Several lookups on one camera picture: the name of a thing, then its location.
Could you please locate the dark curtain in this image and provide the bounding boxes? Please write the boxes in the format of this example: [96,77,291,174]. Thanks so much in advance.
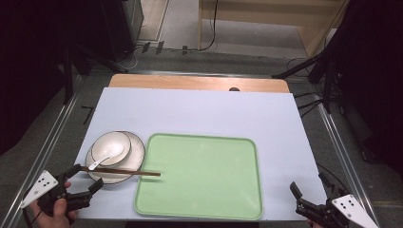
[326,0,403,175]
[0,0,106,156]

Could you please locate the person's left hand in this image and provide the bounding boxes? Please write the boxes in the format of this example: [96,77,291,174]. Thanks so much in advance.
[29,180,78,228]

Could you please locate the metal floor rail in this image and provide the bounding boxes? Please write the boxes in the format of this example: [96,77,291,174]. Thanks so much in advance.
[0,74,85,228]
[315,94,381,226]

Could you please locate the white bowl with dark rim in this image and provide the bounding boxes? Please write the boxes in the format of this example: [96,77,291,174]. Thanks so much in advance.
[90,131,132,167]

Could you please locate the person's right hand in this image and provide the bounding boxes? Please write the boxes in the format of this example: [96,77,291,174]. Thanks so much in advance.
[306,218,325,228]

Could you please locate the brown wooden chopstick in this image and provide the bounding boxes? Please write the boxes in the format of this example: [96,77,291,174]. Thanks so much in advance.
[80,166,162,176]
[83,169,162,178]

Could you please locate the white plate with dark rim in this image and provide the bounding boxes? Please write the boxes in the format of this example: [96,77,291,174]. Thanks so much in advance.
[85,130,146,185]

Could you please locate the black tripod stand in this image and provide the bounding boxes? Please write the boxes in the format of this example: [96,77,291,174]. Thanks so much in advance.
[271,50,336,114]

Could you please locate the white floor cable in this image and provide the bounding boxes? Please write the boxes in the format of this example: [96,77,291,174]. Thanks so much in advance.
[125,44,150,71]

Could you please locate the white ceramic spoon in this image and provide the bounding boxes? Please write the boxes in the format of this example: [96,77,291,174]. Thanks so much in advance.
[87,143,125,171]

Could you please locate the black hanging cable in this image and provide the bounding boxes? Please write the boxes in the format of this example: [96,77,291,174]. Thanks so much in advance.
[199,0,220,52]

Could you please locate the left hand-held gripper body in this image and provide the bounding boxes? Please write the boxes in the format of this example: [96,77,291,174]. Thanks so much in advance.
[20,170,94,217]

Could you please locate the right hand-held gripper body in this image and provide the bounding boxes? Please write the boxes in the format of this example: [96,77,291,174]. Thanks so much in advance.
[295,186,380,228]

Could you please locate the light green tray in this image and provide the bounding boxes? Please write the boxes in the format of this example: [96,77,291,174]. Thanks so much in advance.
[133,132,264,221]

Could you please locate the black floor cables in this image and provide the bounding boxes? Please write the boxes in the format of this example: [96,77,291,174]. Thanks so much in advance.
[286,57,326,119]

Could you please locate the wooden table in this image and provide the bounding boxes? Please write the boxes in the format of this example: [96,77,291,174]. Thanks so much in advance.
[108,73,291,94]

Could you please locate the light wooden frame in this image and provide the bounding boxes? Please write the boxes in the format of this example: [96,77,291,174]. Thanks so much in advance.
[198,0,351,59]

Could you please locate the black cabinet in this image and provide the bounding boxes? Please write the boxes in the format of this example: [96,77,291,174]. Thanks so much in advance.
[80,0,144,63]

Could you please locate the white board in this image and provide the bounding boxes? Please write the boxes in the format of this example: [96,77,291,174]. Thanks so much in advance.
[74,87,328,221]

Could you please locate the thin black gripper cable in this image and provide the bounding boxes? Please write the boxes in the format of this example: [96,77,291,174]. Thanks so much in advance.
[317,162,351,195]
[22,207,44,228]

